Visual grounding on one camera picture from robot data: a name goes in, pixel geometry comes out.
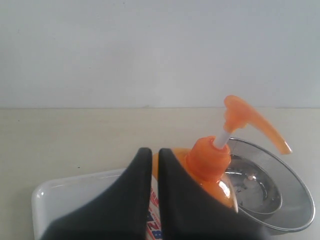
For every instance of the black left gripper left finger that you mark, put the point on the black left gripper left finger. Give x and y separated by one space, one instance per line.
118 213

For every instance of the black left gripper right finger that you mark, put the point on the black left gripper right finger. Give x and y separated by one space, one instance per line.
187 212

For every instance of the orange pump soap bottle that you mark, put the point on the orange pump soap bottle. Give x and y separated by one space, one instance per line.
210 156

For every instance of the small shiny steel bowl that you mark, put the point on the small shiny steel bowl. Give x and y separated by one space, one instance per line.
255 191

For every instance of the steel mesh colander bowl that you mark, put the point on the steel mesh colander bowl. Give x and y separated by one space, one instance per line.
297 211

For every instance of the white rectangular foam tray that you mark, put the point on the white rectangular foam tray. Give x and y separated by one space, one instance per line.
55 198

